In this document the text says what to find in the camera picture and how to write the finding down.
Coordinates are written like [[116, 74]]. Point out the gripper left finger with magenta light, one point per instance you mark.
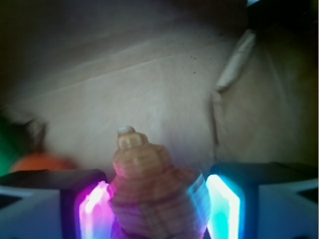
[[45, 204]]

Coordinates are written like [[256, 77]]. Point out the gripper right finger with cyan light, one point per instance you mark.
[[263, 201]]

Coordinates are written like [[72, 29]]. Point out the tan spiral sea shell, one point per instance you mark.
[[151, 197]]

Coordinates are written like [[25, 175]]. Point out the orange plastic toy carrot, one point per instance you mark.
[[43, 161]]

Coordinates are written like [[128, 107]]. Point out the green rectangular block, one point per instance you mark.
[[10, 150]]

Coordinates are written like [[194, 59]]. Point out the brown paper bag bin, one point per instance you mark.
[[83, 68]]

